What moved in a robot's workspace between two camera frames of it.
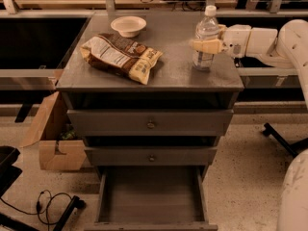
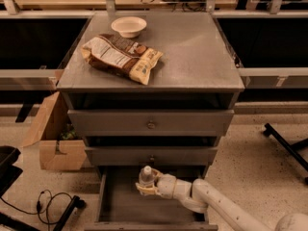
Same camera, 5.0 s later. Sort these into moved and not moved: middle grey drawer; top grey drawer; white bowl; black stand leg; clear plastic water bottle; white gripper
Moved: clear plastic water bottle; white gripper
Not moved: white bowl; black stand leg; middle grey drawer; top grey drawer
